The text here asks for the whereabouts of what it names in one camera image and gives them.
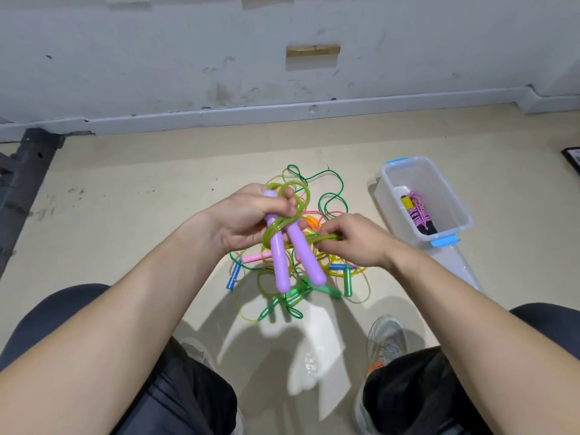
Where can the person's right hand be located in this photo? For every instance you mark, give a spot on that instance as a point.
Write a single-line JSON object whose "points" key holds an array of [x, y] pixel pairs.
{"points": [[364, 242]]}

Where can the person's left hand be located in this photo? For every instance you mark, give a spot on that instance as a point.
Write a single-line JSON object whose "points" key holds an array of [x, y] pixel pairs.
{"points": [[240, 217]]}

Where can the clear storage box blue latches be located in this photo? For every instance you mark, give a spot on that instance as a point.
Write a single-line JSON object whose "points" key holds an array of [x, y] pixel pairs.
{"points": [[453, 199]]}

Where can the person's left forearm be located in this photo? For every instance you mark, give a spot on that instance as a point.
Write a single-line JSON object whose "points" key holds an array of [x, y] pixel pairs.
{"points": [[100, 349]]}

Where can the person's right forearm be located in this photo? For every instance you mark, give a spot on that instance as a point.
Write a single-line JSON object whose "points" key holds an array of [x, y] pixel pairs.
{"points": [[498, 339]]}

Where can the clear plastic box lid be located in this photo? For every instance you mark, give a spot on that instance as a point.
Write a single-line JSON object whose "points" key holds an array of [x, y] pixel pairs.
{"points": [[460, 267]]}

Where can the grey right shoe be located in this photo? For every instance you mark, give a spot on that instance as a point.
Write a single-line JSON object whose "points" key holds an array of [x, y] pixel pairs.
{"points": [[388, 338]]}

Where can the grey shoe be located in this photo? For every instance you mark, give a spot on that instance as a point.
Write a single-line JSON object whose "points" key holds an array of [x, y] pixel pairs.
{"points": [[195, 350], [388, 338]]}

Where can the grey left shoe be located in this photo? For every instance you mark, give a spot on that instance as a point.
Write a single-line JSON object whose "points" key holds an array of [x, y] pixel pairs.
{"points": [[195, 350]]}

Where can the black shorts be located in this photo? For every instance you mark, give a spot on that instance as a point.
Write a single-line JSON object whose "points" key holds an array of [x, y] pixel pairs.
{"points": [[45, 339]]}

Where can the small wooden wall block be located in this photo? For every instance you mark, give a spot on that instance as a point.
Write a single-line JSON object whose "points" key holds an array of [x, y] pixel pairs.
{"points": [[313, 51]]}

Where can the black metal rack frame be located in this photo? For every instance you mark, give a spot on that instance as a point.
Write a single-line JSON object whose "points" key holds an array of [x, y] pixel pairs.
{"points": [[20, 176]]}

